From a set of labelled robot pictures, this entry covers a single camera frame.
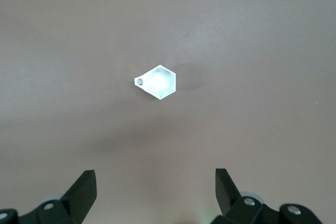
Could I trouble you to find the white angular cup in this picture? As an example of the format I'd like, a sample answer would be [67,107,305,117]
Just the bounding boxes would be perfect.
[133,64,178,101]

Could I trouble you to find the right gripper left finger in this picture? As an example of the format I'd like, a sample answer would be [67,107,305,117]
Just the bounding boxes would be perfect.
[0,169,97,224]

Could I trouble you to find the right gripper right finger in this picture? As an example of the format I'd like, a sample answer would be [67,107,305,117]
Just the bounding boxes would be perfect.
[209,168,324,224]

